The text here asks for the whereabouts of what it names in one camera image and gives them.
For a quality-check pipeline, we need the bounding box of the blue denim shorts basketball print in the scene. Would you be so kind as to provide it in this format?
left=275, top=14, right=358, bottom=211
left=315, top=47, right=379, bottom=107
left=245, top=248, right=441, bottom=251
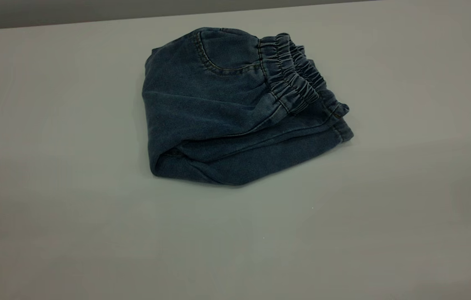
left=142, top=27, right=354, bottom=186

